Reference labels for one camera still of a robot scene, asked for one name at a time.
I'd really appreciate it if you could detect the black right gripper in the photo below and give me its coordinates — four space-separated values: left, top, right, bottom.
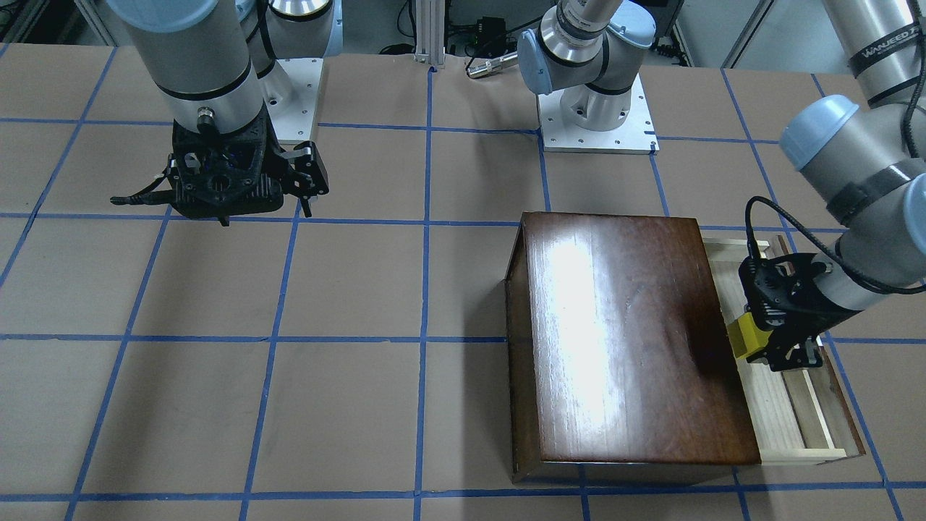
278 142 331 219

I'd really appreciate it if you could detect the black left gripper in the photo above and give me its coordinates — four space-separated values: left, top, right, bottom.
738 255 854 372

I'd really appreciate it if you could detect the yellow cube block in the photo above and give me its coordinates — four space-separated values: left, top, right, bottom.
727 311 771 360

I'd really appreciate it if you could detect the light wood drawer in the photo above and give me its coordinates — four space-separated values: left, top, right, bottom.
703 237 866 466

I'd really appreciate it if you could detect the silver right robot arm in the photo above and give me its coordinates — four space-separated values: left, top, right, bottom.
109 1 343 226

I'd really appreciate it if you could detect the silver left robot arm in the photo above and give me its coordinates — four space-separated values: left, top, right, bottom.
517 1 925 372

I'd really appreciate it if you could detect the dark wooden drawer cabinet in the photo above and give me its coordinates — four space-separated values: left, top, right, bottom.
505 212 762 486

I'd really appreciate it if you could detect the silver metal cylinder tool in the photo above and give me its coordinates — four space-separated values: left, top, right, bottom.
466 52 518 80

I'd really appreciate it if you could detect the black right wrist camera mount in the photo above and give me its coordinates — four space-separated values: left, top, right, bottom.
110 114 287 226

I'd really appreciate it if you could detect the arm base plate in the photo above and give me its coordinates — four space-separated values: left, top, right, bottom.
260 57 324 145
537 75 660 154

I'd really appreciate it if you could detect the aluminium frame post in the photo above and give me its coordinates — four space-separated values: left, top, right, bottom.
411 1 446 70

